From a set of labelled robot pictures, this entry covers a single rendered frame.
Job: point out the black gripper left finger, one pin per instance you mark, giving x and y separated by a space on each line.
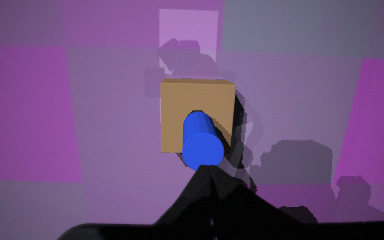
188 218

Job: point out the tan square block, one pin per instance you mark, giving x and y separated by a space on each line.
181 97

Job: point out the blue cylinder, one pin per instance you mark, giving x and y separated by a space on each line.
201 142

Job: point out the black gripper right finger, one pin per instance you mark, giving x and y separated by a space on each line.
240 214

